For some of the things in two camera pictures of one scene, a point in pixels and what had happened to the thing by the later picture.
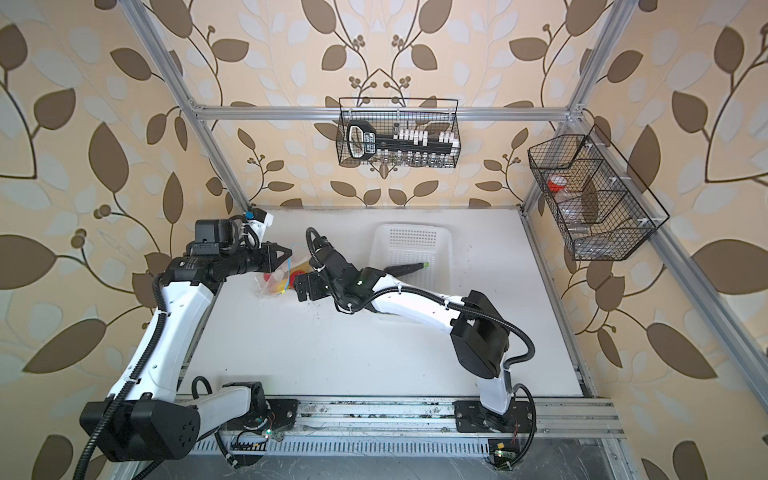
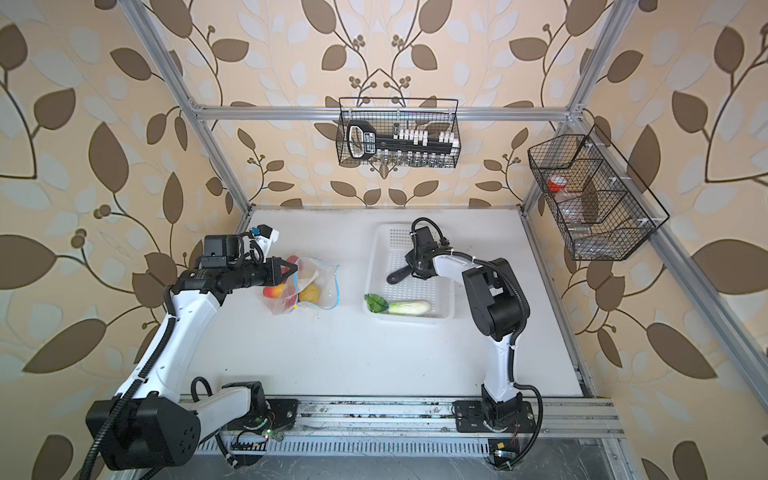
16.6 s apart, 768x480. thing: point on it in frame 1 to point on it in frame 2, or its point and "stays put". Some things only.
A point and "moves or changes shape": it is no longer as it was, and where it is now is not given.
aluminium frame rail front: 334,418 stays put
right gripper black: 314,279 to 410,256
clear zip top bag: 283,278 moves or changes shape
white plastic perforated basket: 406,244 stays put
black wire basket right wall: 602,207 stays put
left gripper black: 269,260 to 273,275
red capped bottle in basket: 557,183 stays put
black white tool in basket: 362,140 stays put
